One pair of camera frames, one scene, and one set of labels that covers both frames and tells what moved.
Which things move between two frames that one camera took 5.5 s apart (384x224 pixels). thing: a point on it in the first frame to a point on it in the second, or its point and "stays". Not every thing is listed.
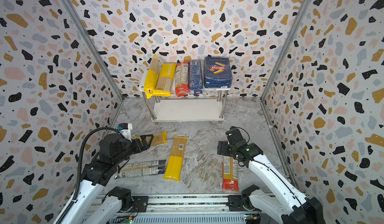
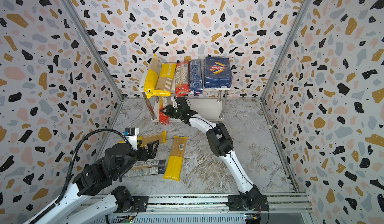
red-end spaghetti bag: [182, 85] stays
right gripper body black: [226, 147] to [171, 111]
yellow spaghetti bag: [164, 83] stays
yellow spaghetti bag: [173, 168] stays
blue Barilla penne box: [217, 72] stays
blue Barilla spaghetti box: [195, 79] stays
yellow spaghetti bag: [152, 77] stays
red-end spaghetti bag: [230, 178] to [163, 118]
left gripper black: [139, 148] to [146, 156]
